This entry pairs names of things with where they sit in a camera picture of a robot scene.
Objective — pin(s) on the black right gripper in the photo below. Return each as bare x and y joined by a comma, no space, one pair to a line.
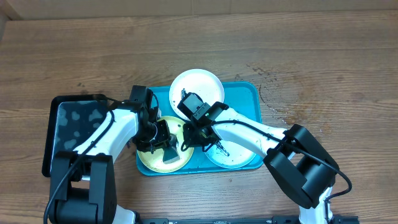
202,140

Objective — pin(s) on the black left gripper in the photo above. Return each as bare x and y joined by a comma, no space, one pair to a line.
158,143

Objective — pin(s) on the dark green sponge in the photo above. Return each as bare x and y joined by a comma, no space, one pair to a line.
170,155

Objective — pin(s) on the yellow-green plate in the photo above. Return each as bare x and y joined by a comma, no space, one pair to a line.
154,162

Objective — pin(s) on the white plate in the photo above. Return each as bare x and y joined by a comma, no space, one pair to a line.
202,82

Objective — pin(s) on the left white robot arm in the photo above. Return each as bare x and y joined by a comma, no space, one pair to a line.
82,184

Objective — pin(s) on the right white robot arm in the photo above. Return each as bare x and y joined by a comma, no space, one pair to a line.
300,165

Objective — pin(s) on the blue plastic tray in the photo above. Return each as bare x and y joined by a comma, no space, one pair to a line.
242,96

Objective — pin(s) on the black water tray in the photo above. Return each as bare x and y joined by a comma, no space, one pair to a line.
72,120

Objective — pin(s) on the light blue plate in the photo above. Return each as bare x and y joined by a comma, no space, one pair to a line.
229,155

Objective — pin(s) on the brown cardboard backdrop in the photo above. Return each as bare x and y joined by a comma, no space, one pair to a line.
72,9

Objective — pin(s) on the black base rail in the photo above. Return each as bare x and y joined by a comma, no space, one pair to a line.
274,220

